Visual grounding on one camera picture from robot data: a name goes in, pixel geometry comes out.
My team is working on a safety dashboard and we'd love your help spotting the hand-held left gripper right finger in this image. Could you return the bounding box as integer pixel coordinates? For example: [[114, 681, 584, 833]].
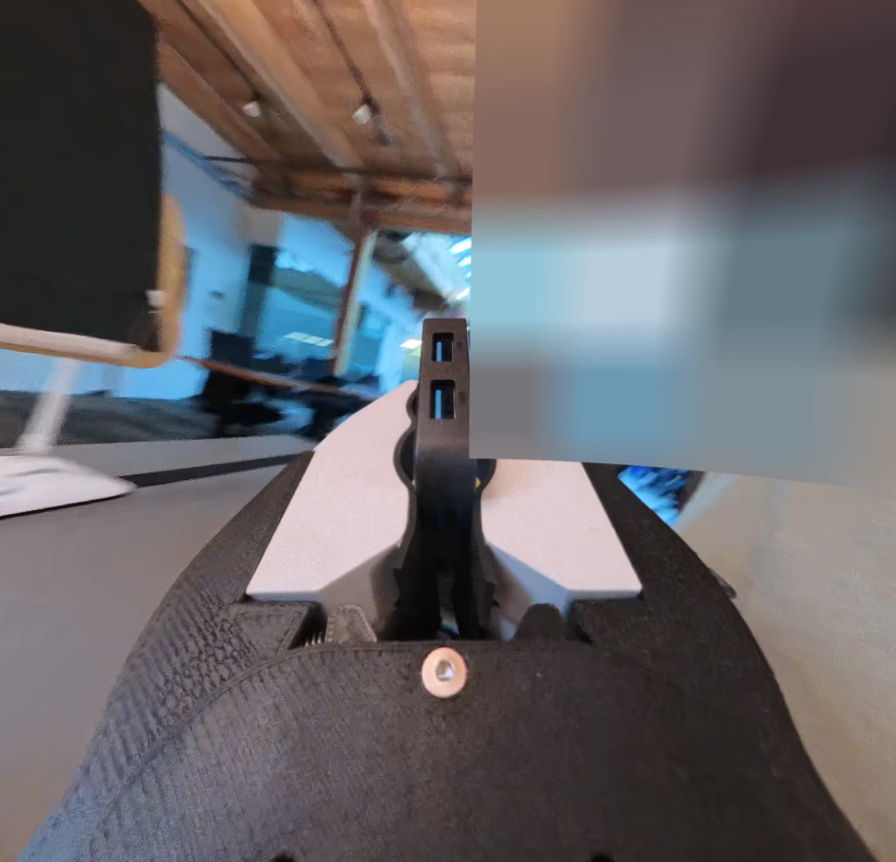
[[476, 459, 644, 617]]

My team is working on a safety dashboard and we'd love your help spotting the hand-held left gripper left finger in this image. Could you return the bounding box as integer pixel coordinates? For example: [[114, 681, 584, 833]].
[[246, 379, 421, 604]]

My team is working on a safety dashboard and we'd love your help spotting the black square hdmi adapter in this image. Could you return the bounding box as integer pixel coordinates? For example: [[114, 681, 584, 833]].
[[412, 317, 492, 597]]

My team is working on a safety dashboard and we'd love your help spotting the wooden desk with black legs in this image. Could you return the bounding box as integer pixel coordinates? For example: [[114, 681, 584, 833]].
[[181, 354, 382, 404]]

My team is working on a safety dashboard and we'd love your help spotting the black office chair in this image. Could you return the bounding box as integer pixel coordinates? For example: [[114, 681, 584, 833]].
[[203, 329, 263, 436]]

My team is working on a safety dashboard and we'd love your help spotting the black board with tan edge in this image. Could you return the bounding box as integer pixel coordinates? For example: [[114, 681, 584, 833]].
[[0, 0, 189, 371]]

